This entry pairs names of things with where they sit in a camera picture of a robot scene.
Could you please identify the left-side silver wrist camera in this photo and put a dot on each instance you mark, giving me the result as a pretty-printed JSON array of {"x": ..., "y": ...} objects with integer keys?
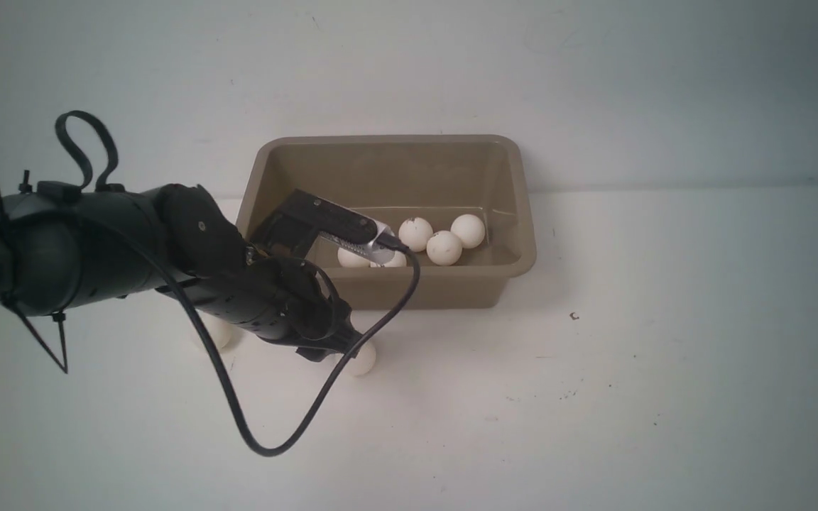
[{"x": 292, "y": 228}]

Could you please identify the tan plastic bin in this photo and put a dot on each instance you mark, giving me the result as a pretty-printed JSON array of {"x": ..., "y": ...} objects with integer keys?
[{"x": 396, "y": 177}]

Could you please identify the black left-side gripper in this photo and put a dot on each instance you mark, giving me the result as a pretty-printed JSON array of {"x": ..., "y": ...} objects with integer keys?
[{"x": 283, "y": 300}]

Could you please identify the marked white ping-pong ball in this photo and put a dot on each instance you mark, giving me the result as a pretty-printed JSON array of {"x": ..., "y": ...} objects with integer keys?
[{"x": 398, "y": 260}]

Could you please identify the dark left-side robot arm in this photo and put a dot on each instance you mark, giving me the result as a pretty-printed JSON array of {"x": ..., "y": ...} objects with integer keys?
[{"x": 65, "y": 245}]

